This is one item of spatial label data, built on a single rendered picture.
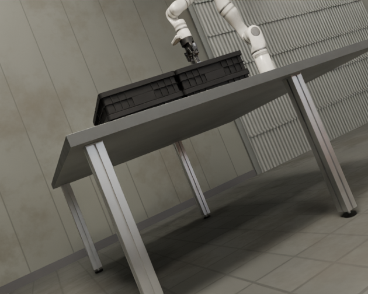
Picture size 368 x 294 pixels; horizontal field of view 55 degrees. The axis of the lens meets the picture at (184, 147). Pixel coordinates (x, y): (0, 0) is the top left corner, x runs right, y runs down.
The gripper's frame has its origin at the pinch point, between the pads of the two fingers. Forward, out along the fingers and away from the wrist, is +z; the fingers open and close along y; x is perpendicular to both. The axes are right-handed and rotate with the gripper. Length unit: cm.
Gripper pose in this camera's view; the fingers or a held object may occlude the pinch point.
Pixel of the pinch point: (195, 62)
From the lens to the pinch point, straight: 200.0
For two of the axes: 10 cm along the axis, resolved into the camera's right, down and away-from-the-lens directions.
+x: -8.7, 3.6, -3.5
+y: -3.1, 1.7, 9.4
